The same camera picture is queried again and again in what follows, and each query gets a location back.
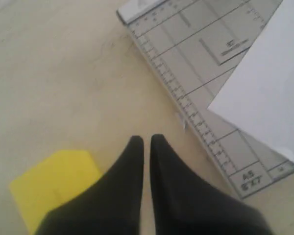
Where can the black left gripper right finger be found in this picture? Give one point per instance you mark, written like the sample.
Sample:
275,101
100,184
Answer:
185,204

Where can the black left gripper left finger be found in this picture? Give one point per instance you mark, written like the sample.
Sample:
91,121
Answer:
111,206

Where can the yellow cube block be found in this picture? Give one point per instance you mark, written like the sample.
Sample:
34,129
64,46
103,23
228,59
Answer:
56,180

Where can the white paper sheet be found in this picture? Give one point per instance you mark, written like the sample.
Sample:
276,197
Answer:
258,98

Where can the grey paper cutter base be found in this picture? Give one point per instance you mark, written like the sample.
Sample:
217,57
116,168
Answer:
193,46

